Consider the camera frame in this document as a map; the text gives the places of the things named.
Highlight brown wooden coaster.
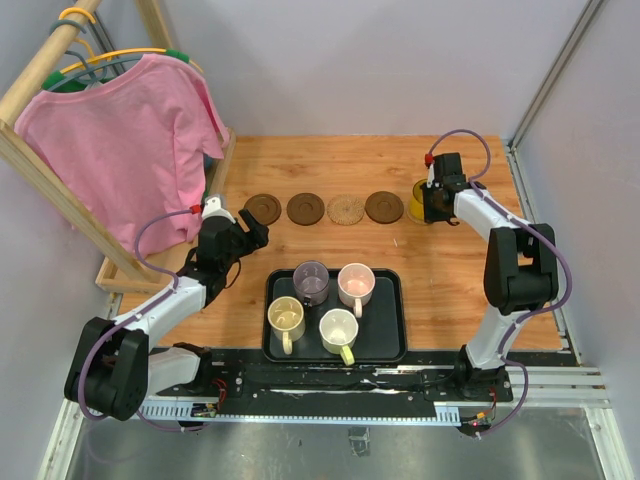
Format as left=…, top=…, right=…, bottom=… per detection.
left=365, top=191, right=404, bottom=224
left=287, top=192, right=325, bottom=226
left=244, top=193, right=282, bottom=226

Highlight woven rattan coaster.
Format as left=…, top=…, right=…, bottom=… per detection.
left=406, top=211, right=430, bottom=226
left=326, top=195, right=365, bottom=226

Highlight purple cup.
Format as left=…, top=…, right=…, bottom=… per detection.
left=292, top=260, right=330, bottom=307

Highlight cream yellow mug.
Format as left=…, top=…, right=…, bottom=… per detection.
left=267, top=296, right=306, bottom=355

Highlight pink mug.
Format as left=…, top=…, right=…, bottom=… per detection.
left=337, top=263, right=376, bottom=319

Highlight white mug yellow handle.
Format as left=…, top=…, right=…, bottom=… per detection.
left=319, top=309, right=359, bottom=366

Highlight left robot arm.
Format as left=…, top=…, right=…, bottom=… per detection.
left=63, top=206, right=269, bottom=421

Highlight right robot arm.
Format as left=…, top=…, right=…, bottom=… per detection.
left=421, top=153, right=559, bottom=400

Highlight wooden clothes rack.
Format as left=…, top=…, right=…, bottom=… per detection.
left=1, top=1, right=235, bottom=282

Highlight pink t-shirt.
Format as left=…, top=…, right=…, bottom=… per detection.
left=14, top=54, right=228, bottom=256

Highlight black serving tray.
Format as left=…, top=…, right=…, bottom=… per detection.
left=262, top=268, right=407, bottom=364

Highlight grey clothes hanger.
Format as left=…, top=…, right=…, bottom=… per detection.
left=41, top=49, right=143, bottom=92

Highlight yellow clothes hanger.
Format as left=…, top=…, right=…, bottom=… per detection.
left=58, top=5, right=205, bottom=76

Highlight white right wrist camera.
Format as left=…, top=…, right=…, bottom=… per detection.
left=424, top=153, right=435, bottom=187

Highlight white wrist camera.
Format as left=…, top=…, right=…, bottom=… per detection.
left=190, top=194, right=233, bottom=219
left=424, top=153, right=435, bottom=187

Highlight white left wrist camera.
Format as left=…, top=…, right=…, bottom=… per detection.
left=190, top=194, right=233, bottom=219

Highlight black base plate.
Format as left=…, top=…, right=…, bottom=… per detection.
left=158, top=349, right=513, bottom=421

